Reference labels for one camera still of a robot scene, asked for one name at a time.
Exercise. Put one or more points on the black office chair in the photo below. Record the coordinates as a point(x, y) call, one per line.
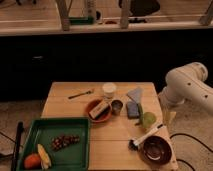
point(141, 8)

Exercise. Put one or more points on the wooden block eraser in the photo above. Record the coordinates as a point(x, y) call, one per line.
point(98, 109)

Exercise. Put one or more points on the wooden table leg middle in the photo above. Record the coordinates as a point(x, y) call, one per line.
point(125, 12)

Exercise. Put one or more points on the wooden table leg left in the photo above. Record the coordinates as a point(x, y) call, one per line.
point(63, 12)

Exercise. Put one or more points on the green plastic tray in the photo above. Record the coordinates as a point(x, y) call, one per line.
point(75, 157)

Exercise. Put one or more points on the wooden table leg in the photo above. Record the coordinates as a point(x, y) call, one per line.
point(125, 12)
point(63, 12)

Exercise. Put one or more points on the small metal cup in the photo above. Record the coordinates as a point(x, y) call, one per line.
point(117, 106)

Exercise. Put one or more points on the orange bowl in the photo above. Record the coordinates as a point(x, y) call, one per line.
point(102, 119)

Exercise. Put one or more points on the blue sponge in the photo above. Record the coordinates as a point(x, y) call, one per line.
point(132, 110)

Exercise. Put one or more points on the dark brown bowl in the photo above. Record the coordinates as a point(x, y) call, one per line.
point(155, 150)

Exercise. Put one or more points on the dark grape bunch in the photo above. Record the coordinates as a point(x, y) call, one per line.
point(64, 141)

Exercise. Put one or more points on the black bar beside tray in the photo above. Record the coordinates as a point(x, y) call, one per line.
point(17, 145)

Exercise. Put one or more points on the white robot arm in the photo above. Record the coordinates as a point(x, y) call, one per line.
point(185, 83)

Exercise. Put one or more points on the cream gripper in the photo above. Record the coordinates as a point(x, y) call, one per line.
point(168, 116)

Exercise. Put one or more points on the yellow corn cob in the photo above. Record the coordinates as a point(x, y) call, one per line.
point(45, 159)

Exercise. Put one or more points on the white paper cup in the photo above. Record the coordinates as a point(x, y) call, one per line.
point(109, 89)

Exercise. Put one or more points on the grey cloth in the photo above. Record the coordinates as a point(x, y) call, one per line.
point(135, 94)

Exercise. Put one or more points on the white handled brush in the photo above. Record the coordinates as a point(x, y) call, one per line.
point(134, 143)

